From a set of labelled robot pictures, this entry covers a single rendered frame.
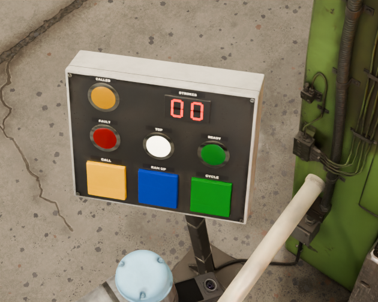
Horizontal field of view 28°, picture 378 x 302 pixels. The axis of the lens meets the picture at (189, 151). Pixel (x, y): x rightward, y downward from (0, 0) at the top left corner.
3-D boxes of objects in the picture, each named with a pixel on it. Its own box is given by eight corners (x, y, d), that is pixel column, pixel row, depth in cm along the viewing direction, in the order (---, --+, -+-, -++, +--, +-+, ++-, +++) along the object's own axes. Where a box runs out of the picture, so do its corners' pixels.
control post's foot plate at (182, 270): (215, 326, 228) (213, 319, 220) (158, 286, 236) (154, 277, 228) (255, 271, 235) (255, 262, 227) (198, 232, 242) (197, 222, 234)
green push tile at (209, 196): (229, 218, 139) (231, 186, 135) (189, 211, 141) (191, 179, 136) (230, 212, 141) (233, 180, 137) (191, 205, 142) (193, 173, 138)
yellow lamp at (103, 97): (110, 116, 132) (105, 104, 128) (90, 103, 134) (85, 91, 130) (121, 103, 133) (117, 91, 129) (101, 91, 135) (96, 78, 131)
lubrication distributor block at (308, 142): (313, 173, 169) (317, 146, 157) (290, 159, 171) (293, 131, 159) (321, 162, 170) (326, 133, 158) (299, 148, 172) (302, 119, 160)
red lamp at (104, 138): (111, 156, 137) (107, 145, 133) (92, 143, 138) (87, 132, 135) (122, 143, 138) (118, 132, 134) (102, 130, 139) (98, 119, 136)
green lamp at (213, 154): (219, 172, 134) (218, 162, 130) (198, 159, 135) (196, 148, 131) (229, 159, 135) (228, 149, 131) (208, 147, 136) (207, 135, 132)
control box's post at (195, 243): (209, 287, 234) (174, 122, 138) (199, 280, 235) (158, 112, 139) (216, 278, 235) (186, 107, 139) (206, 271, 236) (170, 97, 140)
